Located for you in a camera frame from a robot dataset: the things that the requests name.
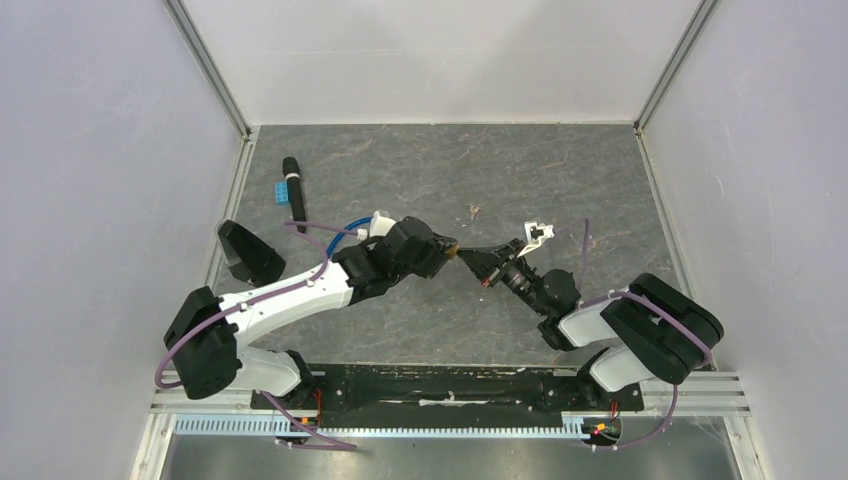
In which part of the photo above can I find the blue toy brick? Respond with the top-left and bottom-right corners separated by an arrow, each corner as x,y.
274,182 -> 290,205

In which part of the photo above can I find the slotted cable duct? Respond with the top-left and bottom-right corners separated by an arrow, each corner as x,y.
173,413 -> 609,440

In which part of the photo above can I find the black microphone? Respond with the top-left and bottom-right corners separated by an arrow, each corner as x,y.
282,156 -> 307,223

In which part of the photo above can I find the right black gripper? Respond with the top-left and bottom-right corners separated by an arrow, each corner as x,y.
456,239 -> 549,317

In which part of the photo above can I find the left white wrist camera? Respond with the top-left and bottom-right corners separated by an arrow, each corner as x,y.
356,210 -> 397,240

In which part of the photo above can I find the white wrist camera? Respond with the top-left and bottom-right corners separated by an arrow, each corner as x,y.
517,221 -> 555,258
356,210 -> 397,240

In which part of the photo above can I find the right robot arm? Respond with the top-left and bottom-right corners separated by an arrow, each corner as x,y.
458,239 -> 724,408

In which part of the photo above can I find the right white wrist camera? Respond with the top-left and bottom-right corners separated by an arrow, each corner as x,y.
517,221 -> 555,258

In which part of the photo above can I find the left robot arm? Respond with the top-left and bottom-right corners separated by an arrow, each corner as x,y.
154,215 -> 459,408

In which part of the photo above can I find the blue cable lock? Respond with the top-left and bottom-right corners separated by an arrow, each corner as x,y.
325,216 -> 374,256

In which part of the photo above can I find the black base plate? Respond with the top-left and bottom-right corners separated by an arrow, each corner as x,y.
278,363 -> 644,428

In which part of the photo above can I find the black wedge cover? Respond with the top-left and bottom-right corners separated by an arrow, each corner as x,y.
217,219 -> 286,287

